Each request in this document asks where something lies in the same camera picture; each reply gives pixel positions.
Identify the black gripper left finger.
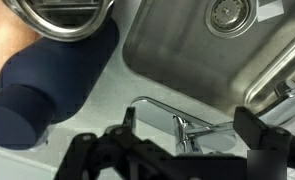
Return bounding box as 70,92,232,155
53,106,188,180

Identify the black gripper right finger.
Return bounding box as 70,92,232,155
232,105,295,180

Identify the chrome sink tap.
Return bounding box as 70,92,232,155
129,79,295,158

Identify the navy blue water bottle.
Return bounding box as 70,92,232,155
0,16,121,152

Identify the stainless steel sink basin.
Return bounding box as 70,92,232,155
121,0,295,118

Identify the white paper label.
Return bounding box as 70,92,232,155
256,0,285,23

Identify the metal sink drain strainer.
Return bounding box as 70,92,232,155
204,0,258,40

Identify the brown red can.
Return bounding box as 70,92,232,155
1,0,117,43

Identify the orange towel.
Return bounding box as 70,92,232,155
0,0,42,85

